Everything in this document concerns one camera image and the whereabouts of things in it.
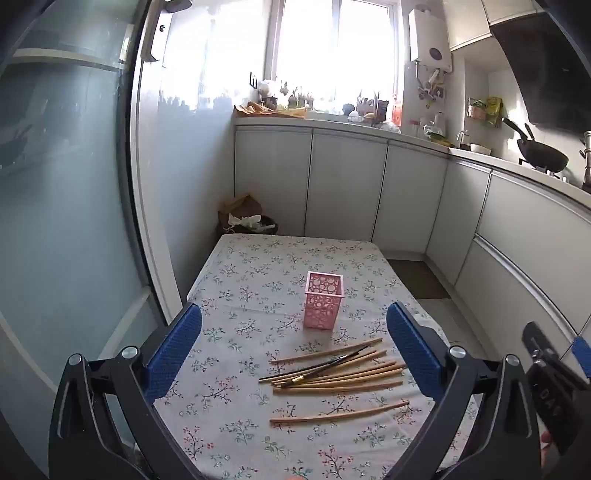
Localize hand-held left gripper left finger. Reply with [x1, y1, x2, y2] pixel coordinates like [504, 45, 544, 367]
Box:
[48, 302, 204, 480]

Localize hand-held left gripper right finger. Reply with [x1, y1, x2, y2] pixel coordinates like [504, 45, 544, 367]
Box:
[386, 302, 543, 480]

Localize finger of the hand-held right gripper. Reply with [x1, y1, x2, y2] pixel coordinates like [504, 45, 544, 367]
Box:
[571, 336, 591, 380]
[522, 322, 561, 366]

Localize pile of wooden chopsticks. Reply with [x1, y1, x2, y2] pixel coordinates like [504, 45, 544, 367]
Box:
[269, 338, 411, 425]

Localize black chopstick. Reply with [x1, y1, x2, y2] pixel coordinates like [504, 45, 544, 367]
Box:
[259, 345, 371, 382]
[276, 353, 365, 386]

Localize pink perforated utensil holder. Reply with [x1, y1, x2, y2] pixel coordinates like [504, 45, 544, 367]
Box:
[303, 271, 345, 330]

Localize brown floor mat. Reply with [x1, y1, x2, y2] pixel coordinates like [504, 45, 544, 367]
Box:
[385, 259, 451, 301]

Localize floral tablecloth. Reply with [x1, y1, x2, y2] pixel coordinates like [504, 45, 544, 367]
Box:
[152, 233, 481, 480]

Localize brown paper bag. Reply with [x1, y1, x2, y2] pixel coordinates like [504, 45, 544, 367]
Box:
[218, 194, 263, 232]

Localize glass sliding door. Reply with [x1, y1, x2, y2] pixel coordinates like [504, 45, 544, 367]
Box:
[0, 0, 185, 480]

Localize white base cabinets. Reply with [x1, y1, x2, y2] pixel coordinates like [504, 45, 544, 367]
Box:
[233, 124, 591, 365]

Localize black wok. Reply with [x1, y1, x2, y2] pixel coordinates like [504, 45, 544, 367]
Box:
[502, 117, 570, 174]

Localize steel stock pot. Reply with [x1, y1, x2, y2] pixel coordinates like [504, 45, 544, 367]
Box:
[579, 131, 591, 192]

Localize green snack packets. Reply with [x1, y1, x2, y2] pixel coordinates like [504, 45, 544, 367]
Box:
[485, 96, 504, 126]

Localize white kitchen countertop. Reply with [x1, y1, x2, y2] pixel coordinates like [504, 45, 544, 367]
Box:
[233, 113, 591, 208]

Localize brown paper wrapping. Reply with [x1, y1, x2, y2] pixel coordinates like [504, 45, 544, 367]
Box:
[235, 102, 308, 120]

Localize black range hood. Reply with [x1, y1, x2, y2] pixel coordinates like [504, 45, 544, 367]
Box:
[489, 11, 591, 134]

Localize kitchen window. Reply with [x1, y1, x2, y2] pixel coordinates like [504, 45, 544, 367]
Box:
[265, 0, 402, 112]

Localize white water heater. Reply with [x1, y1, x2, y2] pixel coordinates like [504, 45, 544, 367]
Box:
[409, 7, 453, 72]

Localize white wall cabinet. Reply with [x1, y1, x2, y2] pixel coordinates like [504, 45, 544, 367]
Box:
[441, 0, 539, 52]

